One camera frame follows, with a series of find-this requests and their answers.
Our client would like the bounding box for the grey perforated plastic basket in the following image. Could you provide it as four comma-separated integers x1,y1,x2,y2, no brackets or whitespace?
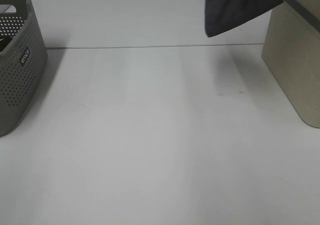
0,0,48,136

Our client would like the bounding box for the beige plastic bin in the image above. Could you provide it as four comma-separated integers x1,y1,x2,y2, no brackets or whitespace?
262,0,320,128

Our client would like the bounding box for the dark grey towel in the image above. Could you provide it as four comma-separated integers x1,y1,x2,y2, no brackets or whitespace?
204,0,283,38

